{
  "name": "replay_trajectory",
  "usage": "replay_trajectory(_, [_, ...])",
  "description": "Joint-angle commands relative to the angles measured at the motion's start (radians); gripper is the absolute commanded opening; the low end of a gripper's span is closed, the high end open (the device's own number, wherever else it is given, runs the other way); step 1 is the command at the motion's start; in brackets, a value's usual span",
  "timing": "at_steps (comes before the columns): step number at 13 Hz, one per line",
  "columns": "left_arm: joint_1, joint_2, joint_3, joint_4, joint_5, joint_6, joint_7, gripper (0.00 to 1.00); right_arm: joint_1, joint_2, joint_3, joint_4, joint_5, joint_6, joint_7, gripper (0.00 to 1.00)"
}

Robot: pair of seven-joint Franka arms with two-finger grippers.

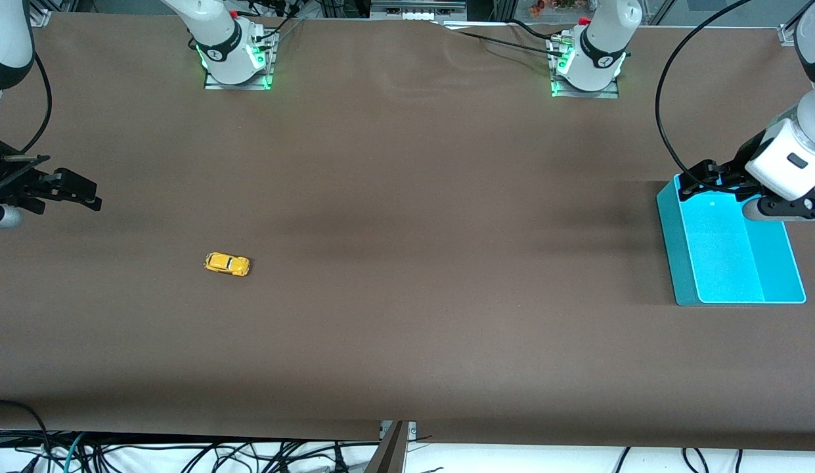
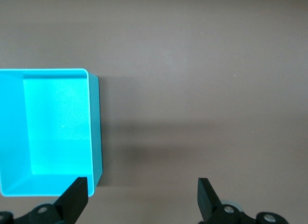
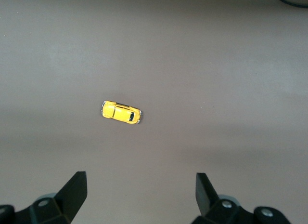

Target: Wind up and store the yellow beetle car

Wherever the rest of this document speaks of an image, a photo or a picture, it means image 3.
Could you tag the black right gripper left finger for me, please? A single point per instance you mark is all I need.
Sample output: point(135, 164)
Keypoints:
point(69, 200)

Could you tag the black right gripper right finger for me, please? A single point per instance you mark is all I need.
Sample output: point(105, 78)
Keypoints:
point(207, 197)

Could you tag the yellow beetle toy car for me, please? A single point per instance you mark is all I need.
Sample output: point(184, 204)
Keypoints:
point(120, 112)

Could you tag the brown table cover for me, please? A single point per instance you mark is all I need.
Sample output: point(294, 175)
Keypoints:
point(168, 53)

